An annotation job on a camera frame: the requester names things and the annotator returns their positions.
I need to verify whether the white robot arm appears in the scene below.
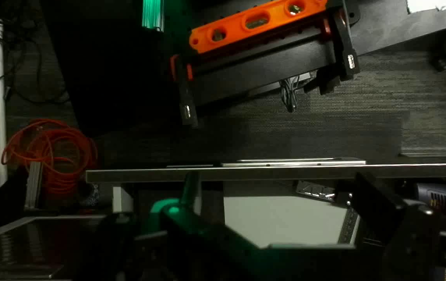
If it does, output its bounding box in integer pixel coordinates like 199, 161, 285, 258
134, 174, 446, 281

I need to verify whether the orange coiled cable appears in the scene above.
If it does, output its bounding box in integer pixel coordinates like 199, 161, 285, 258
0, 118, 100, 197

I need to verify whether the white vertical pole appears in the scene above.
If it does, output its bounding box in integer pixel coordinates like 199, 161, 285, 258
0, 19, 8, 188

